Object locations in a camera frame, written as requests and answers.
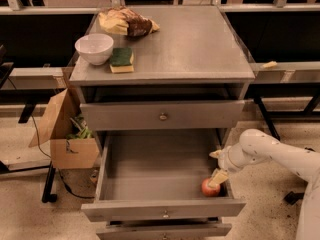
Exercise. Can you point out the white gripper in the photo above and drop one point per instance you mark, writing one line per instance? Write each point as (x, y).
(227, 159)

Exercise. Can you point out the red apple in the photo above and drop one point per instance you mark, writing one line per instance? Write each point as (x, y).
(210, 191)

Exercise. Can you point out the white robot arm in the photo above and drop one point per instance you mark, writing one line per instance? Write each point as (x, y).
(255, 146)

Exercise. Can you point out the open grey middle drawer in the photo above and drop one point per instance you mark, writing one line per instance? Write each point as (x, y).
(157, 175)

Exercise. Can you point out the grey drawer cabinet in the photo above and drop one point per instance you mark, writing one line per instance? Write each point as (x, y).
(194, 56)

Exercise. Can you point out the grey top drawer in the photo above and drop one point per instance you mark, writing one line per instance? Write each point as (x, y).
(162, 115)

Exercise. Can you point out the grey bottom drawer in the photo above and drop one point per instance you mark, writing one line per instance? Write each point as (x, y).
(163, 232)

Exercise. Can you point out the black table leg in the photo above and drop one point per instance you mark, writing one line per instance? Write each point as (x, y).
(258, 101)

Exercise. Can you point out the black chair base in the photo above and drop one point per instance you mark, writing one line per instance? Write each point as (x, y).
(292, 197)

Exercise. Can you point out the small yellow foam piece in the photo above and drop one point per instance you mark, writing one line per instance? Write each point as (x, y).
(269, 65)

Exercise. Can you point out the brown cardboard box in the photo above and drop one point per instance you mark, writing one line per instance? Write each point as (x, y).
(54, 127)

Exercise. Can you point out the green yellow sponge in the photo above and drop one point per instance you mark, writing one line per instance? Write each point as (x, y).
(121, 60)

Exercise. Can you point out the white ceramic bowl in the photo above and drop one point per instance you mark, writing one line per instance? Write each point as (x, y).
(95, 48)

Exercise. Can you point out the crumpled chip bag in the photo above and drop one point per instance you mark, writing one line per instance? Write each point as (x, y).
(126, 22)

